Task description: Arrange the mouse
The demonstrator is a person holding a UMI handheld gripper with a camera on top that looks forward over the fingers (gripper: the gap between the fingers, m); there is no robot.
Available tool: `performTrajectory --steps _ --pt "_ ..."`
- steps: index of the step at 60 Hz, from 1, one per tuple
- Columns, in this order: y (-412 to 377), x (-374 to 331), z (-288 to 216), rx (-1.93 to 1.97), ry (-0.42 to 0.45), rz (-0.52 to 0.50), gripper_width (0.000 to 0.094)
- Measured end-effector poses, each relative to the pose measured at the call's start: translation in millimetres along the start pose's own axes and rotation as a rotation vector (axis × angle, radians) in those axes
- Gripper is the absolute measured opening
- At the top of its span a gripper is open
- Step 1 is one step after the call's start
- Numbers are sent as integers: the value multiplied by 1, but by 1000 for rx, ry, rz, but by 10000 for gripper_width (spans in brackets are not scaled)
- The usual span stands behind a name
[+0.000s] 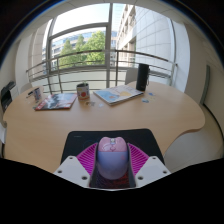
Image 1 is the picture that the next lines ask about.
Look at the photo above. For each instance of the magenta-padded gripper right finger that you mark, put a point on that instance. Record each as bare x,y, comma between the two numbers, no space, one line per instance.
138,158

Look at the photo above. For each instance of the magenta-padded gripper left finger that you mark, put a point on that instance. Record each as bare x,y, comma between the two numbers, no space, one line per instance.
87,158

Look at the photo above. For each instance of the lilac and pink computer mouse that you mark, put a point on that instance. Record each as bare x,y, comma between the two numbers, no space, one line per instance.
112,159

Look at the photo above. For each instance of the black mouse pad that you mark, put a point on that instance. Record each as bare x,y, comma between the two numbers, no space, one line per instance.
83,137

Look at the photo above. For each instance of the small teal card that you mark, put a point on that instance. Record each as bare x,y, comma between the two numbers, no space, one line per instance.
89,103

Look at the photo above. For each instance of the red and blue magazine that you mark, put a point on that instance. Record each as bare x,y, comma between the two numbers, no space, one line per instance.
56,101

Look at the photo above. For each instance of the black cylinder bottle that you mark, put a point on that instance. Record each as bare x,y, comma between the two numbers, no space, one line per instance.
142,77

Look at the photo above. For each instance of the white chair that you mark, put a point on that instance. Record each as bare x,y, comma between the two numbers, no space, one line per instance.
131,76

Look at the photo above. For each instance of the black office printer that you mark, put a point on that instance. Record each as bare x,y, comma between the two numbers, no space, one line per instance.
6,96

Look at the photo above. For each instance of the metal balcony railing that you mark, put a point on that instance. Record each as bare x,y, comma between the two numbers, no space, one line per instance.
83,53

